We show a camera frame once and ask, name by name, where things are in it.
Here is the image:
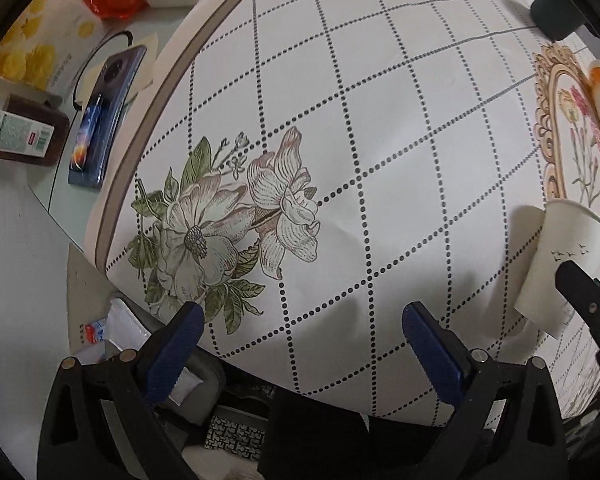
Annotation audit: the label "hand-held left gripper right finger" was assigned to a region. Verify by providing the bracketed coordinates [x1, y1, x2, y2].
[401, 301, 570, 480]

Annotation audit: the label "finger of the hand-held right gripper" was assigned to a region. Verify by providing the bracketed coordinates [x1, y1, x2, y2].
[554, 260, 600, 361]

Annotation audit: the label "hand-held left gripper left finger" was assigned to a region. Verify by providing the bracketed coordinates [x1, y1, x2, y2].
[37, 301, 206, 480]

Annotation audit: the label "white paper cup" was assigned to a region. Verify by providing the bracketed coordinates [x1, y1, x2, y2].
[514, 198, 600, 339]

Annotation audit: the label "dark green cup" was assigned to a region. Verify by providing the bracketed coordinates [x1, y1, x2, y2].
[530, 0, 589, 42]

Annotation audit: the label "white plastic packet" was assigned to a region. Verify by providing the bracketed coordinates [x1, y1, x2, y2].
[102, 298, 153, 353]

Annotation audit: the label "small red and blue packet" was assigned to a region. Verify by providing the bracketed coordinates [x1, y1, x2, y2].
[79, 319, 110, 346]

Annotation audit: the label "black and white patterned mat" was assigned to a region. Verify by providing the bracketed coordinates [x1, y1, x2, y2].
[203, 410, 267, 462]

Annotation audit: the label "floral checked tablecloth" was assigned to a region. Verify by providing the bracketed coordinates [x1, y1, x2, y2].
[84, 0, 600, 428]

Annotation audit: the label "blue smartphone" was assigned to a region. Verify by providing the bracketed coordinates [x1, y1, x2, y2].
[67, 44, 148, 191]

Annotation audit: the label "brown box with green label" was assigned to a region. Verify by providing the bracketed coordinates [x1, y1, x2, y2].
[0, 92, 72, 166]

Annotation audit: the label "yellow floral tissue pack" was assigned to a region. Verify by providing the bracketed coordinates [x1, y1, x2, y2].
[0, 0, 112, 97]

